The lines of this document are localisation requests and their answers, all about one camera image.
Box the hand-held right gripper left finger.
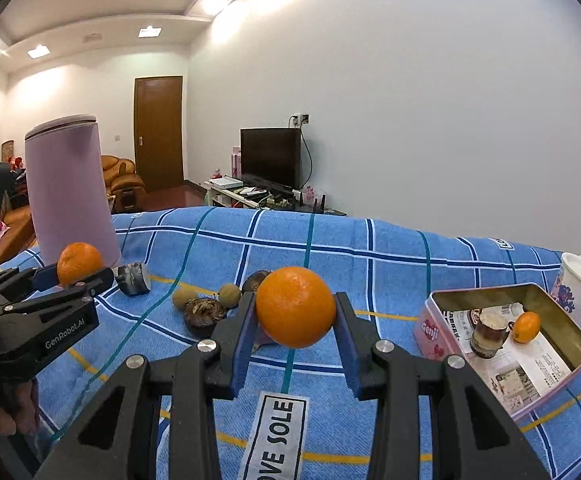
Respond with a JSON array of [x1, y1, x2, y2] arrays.
[[35, 292, 258, 480]]

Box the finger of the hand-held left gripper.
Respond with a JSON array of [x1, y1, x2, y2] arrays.
[[0, 267, 115, 316], [0, 266, 61, 301]]

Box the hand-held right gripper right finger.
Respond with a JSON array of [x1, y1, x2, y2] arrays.
[[334, 291, 551, 480]]

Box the large orange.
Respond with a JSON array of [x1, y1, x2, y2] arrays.
[[57, 242, 106, 288], [255, 266, 337, 350]]

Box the dark brown fruit piece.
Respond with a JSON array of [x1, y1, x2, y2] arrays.
[[241, 270, 272, 293]]

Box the pink metal tin box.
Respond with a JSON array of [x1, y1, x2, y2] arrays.
[[414, 282, 581, 422]]

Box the person's left hand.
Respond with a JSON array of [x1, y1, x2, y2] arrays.
[[0, 377, 38, 436]]

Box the orange leather sofa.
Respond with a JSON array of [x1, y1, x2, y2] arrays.
[[0, 204, 37, 263]]

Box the blue plaid blanket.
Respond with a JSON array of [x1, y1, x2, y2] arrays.
[[0, 205, 581, 480]]

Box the purple cylindrical container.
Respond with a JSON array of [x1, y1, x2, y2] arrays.
[[24, 115, 122, 268]]

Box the orange leather armchair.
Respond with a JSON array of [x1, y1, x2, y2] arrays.
[[101, 156, 146, 211]]

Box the white television stand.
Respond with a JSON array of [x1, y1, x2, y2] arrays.
[[204, 175, 296, 209]]

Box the black router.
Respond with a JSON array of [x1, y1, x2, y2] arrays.
[[295, 194, 328, 213]]

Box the brown wooden door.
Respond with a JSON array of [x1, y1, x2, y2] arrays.
[[134, 76, 185, 193]]

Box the small orange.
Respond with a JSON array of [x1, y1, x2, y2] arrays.
[[513, 311, 541, 345]]

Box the printed paper sheet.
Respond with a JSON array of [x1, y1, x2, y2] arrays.
[[453, 302, 571, 411]]

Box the black television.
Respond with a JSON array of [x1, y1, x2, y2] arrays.
[[240, 127, 302, 191]]

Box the white floral mug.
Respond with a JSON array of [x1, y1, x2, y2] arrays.
[[549, 252, 581, 342]]

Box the black power cable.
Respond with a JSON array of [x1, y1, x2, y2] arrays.
[[300, 125, 314, 192]]

